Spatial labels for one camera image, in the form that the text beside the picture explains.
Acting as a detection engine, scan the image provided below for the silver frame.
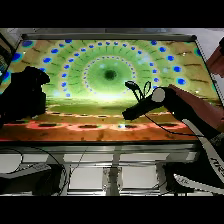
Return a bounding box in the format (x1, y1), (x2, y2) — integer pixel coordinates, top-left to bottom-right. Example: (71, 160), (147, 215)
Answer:
(0, 32), (214, 197)

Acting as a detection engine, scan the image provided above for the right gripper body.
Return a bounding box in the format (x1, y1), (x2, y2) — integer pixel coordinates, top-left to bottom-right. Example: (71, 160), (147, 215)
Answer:
(121, 100), (154, 122)

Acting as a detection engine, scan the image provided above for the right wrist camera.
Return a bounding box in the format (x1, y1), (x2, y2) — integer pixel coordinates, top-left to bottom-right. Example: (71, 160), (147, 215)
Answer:
(124, 80), (144, 102)

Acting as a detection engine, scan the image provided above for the heap of clothes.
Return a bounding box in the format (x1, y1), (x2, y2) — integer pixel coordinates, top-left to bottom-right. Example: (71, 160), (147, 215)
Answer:
(0, 65), (51, 127)

